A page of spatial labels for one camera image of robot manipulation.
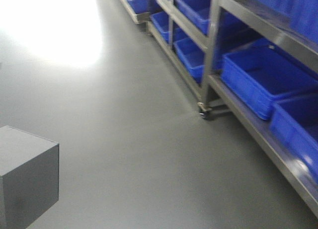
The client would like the blue bin cart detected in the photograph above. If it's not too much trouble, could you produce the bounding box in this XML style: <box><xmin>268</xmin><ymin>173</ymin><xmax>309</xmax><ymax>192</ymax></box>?
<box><xmin>221</xmin><ymin>38</ymin><xmax>318</xmax><ymax>121</ymax></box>
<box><xmin>270</xmin><ymin>93</ymin><xmax>318</xmax><ymax>180</ymax></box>

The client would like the gray box base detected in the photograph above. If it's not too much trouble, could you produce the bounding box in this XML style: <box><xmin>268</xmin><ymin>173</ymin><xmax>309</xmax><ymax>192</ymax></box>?
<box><xmin>0</xmin><ymin>126</ymin><xmax>59</xmax><ymax>229</ymax></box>

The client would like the blue bin lower shelf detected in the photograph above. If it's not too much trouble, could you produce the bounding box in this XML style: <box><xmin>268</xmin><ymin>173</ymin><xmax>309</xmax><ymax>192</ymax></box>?
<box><xmin>173</xmin><ymin>38</ymin><xmax>204</xmax><ymax>84</ymax></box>

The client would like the steel wheeled cart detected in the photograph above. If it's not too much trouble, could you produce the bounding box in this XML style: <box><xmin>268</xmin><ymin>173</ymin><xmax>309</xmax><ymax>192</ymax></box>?
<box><xmin>199</xmin><ymin>0</ymin><xmax>318</xmax><ymax>214</ymax></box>

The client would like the blue bin cart middle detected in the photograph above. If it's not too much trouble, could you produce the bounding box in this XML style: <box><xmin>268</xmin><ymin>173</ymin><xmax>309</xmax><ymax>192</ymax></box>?
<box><xmin>270</xmin><ymin>93</ymin><xmax>318</xmax><ymax>180</ymax></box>

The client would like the steel shelf rack left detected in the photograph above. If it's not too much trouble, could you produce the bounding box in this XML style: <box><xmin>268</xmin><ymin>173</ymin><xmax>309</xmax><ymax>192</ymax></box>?
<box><xmin>120</xmin><ymin>0</ymin><xmax>207</xmax><ymax>95</ymax></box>

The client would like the blue bin cart left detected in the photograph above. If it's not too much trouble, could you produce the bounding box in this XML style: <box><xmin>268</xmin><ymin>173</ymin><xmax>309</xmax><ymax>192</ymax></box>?
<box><xmin>221</xmin><ymin>38</ymin><xmax>318</xmax><ymax>121</ymax></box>

